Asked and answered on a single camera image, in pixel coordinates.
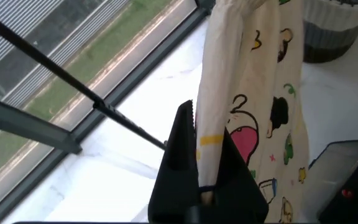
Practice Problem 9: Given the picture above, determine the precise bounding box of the white laundry basket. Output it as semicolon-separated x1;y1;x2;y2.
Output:
303;0;358;64

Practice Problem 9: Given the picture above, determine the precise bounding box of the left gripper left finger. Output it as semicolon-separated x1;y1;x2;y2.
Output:
147;99;202;223

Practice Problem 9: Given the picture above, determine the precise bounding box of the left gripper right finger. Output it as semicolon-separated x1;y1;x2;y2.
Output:
202;128;269;223

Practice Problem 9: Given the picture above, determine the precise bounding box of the black clothes rack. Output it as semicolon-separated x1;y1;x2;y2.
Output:
0;7;167;151

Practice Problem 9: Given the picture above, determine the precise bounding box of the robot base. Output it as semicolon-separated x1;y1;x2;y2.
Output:
301;139;358;223

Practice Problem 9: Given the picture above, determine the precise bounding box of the cream printed garment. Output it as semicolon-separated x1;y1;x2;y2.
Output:
195;0;310;223

